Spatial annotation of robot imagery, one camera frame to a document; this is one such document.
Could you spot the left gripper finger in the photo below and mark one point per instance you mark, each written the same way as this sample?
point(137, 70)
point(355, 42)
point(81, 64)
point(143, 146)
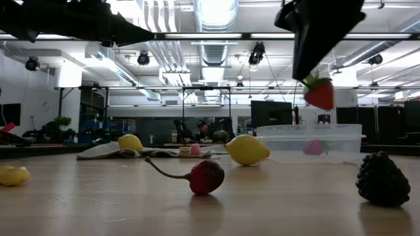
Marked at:
point(128, 31)

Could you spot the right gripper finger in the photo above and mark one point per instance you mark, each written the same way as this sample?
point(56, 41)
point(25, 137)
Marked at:
point(311, 46)

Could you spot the clear plastic tupperware container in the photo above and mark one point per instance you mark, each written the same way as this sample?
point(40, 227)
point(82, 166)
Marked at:
point(344, 144)

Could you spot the yellow toy lemon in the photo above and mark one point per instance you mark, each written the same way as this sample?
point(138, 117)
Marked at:
point(130, 142)
point(246, 150)

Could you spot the small pink toy fruit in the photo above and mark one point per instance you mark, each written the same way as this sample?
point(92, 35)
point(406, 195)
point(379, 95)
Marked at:
point(196, 149)

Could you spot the dark toy blackberry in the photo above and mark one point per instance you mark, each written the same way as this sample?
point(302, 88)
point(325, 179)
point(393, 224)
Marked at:
point(382, 180)

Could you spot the dark red toy cherry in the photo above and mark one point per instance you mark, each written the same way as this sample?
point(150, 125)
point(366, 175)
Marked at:
point(206, 178)

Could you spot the elongated yellow toy produce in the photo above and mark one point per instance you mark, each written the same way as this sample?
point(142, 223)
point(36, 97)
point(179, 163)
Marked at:
point(13, 176)

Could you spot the large black monitor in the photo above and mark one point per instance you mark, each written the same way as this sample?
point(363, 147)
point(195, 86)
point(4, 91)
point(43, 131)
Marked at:
point(270, 114)

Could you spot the green potted plant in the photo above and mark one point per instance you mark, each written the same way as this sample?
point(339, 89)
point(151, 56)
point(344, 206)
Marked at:
point(62, 121)

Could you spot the black partition panels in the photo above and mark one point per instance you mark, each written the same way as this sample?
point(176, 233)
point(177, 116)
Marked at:
point(387, 124)

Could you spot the person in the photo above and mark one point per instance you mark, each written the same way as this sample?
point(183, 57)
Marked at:
point(202, 126)

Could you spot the red angled object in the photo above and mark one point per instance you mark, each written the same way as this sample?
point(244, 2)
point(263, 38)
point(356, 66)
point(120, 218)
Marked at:
point(8, 127)

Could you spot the grey-blue waffle cloth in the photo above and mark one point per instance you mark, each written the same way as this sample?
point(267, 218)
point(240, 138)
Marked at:
point(98, 150)

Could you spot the small tan block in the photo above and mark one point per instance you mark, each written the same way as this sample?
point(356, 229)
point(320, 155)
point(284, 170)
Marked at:
point(184, 151)

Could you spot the black ceiling-hung camera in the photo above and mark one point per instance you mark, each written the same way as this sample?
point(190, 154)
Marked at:
point(31, 64)
point(143, 59)
point(257, 54)
point(375, 59)

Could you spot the black background station frame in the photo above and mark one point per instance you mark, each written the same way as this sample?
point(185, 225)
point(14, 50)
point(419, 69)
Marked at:
point(82, 88)
point(206, 88)

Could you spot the silver ceiling duct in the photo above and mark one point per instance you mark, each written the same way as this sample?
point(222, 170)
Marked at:
point(215, 16)

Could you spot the black wall monitor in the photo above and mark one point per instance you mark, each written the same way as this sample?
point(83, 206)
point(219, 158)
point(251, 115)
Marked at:
point(10, 114)

